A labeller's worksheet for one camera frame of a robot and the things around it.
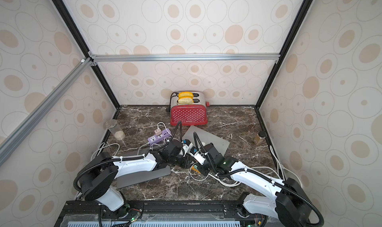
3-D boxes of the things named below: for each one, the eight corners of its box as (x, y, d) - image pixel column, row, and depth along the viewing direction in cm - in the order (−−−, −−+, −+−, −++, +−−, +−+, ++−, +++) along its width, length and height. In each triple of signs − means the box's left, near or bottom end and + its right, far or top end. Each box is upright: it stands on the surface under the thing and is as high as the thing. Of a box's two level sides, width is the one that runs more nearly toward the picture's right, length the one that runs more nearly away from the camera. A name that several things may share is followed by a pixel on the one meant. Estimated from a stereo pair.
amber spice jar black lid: (253, 144, 100) (258, 137, 93) (254, 137, 104) (258, 129, 97) (260, 146, 99) (265, 139, 92) (260, 138, 103) (265, 131, 96)
